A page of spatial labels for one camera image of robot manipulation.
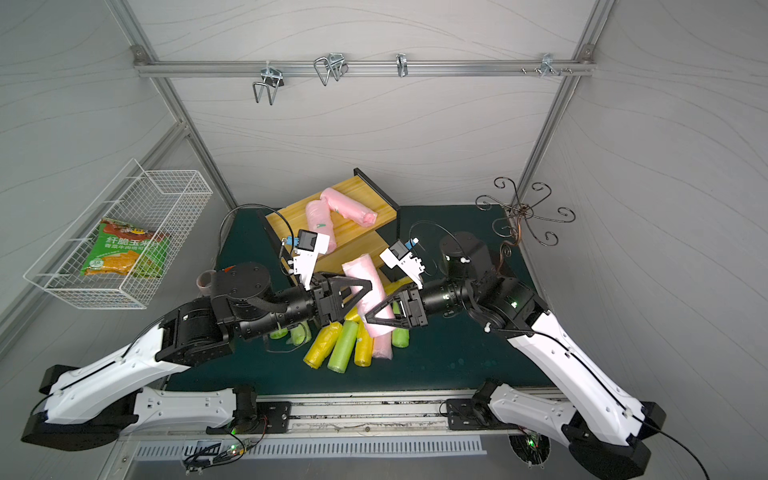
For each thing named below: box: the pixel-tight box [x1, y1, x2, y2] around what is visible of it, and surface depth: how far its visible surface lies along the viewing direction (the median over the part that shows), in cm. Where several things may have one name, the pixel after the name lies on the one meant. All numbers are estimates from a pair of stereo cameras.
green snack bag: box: [80, 218, 171, 278], surface depth 63 cm
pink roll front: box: [373, 332, 393, 360], surface depth 84 cm
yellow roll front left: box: [303, 322, 342, 370], surface depth 84 cm
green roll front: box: [327, 320, 358, 373], surface depth 84 cm
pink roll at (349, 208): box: [320, 187, 378, 227], surface depth 72 cm
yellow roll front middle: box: [354, 320, 374, 368], surface depth 83 cm
